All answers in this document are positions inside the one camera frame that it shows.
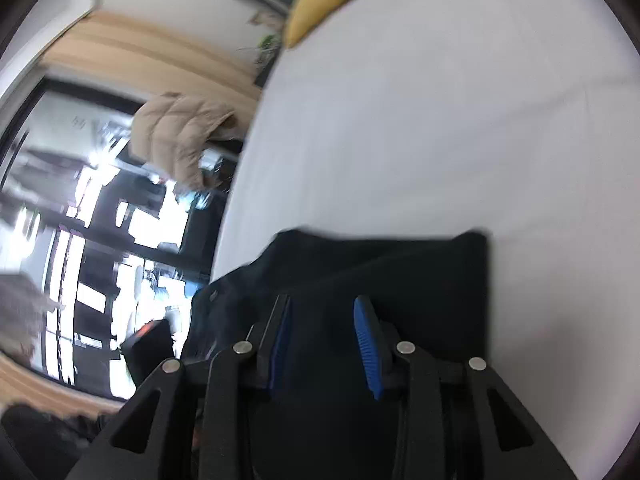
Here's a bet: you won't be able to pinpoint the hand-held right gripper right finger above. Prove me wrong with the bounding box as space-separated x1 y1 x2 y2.
352 296 578 480

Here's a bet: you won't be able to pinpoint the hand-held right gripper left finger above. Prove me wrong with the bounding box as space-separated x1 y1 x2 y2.
65 294 292 480

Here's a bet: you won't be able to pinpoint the black denim pants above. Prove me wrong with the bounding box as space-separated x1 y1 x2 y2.
182 229 488 480

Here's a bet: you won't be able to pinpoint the black framed glass door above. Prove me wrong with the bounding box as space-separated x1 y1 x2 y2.
0 75 243 402

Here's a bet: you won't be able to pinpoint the beige puffer jacket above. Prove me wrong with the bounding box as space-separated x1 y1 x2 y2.
131 92 246 192

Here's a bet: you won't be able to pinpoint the bed with white sheet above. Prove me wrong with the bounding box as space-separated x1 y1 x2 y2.
210 0 632 480

